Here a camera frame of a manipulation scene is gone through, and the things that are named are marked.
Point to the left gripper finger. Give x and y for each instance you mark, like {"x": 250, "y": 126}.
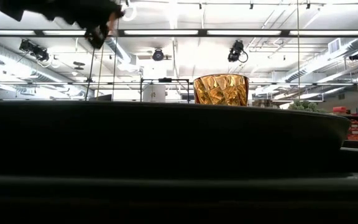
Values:
{"x": 110, "y": 7}

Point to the amber faceted glass cup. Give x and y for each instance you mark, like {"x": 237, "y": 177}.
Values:
{"x": 221, "y": 90}

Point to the black round plate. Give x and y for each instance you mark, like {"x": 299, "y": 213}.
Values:
{"x": 166, "y": 140}

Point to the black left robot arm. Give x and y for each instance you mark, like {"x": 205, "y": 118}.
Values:
{"x": 26, "y": 7}

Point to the black ceiling-hung device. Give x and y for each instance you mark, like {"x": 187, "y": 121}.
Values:
{"x": 356, "y": 56}
{"x": 158, "y": 55}
{"x": 40, "y": 54}
{"x": 26, "y": 45}
{"x": 235, "y": 51}

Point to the green artificial potted plant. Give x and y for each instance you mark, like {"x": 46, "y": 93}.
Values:
{"x": 304, "y": 106}

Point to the black overhead camera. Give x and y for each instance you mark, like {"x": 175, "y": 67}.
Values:
{"x": 96, "y": 39}

